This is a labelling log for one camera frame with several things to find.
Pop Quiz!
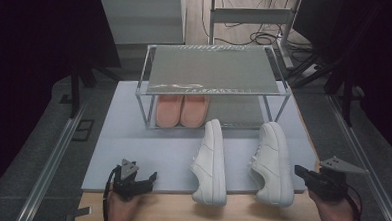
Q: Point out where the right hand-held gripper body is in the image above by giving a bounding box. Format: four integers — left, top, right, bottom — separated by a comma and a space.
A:
304, 154, 371, 203

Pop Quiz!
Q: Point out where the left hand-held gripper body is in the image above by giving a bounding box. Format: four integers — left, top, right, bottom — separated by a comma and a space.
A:
111, 157, 150, 202

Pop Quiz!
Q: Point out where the white leather sneaker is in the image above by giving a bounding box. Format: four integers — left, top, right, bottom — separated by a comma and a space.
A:
247, 120, 299, 208
188, 117, 232, 207

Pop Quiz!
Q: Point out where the pink rubber slipper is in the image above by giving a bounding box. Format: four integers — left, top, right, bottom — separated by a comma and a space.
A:
179, 94, 211, 129
154, 93, 185, 129

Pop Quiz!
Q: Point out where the two-tier metal shoe rack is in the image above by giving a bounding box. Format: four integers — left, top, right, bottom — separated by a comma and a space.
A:
133, 39, 294, 137

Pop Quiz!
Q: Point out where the person's left hand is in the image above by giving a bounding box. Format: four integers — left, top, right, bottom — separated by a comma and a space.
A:
106, 190, 145, 221

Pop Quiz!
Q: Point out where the person's right hand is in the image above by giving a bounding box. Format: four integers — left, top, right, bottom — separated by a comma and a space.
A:
307, 188, 363, 221

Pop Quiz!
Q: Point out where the pale grey table mat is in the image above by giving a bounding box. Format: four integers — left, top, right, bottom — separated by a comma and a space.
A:
80, 73, 320, 202

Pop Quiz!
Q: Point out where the black stand with legs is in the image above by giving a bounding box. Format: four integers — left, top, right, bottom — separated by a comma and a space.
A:
282, 43, 358, 128
68, 58, 121, 121

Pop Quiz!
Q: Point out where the white cabinet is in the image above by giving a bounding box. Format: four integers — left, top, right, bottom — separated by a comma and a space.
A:
97, 0, 188, 48

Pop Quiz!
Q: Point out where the white metal stand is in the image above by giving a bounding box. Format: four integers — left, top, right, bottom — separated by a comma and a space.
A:
206, 0, 304, 70

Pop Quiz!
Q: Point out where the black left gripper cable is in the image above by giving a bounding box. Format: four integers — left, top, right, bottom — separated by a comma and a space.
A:
100, 166, 121, 221

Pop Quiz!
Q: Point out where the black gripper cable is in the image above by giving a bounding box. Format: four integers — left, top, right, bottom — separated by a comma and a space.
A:
100, 166, 121, 221
343, 192, 364, 221

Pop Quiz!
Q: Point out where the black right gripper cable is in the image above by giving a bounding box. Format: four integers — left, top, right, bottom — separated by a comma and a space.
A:
343, 192, 364, 221

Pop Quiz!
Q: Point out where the aluminium floor rail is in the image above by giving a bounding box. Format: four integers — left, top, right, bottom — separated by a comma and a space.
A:
14, 99, 88, 221
322, 94, 392, 221

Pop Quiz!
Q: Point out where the black floor cable bundle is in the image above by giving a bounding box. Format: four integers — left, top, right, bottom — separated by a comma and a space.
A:
200, 0, 318, 59

